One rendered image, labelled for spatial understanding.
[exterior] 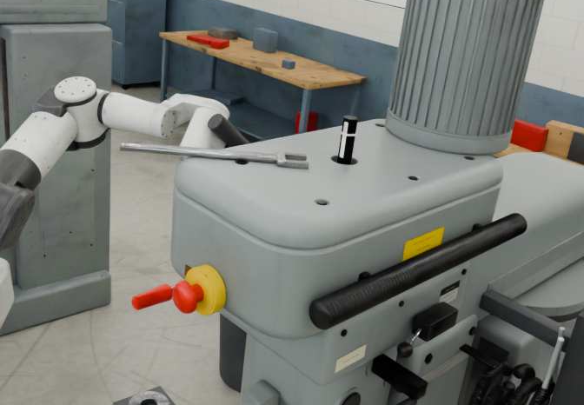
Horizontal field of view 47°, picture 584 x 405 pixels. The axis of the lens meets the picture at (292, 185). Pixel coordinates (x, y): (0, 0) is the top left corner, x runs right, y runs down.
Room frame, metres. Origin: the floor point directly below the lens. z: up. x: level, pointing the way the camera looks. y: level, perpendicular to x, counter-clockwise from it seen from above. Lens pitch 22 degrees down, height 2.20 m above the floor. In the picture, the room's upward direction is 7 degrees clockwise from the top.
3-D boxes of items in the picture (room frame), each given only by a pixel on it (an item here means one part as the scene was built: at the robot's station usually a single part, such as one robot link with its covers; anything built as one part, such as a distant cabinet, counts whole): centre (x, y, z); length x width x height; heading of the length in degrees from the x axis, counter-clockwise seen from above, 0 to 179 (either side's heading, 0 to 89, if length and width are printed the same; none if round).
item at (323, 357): (0.91, -0.10, 1.68); 0.34 x 0.24 x 0.10; 137
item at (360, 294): (0.81, -0.20, 1.79); 0.45 x 0.04 x 0.04; 137
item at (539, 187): (1.25, -0.41, 1.66); 0.80 x 0.23 x 0.20; 137
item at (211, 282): (0.71, 0.09, 1.76); 0.06 x 0.02 x 0.06; 47
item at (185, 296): (0.70, 0.11, 1.76); 0.04 x 0.03 x 0.04; 47
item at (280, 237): (0.89, -0.08, 1.81); 0.47 x 0.26 x 0.16; 137
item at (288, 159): (0.83, 0.10, 1.89); 0.24 x 0.04 x 0.01; 97
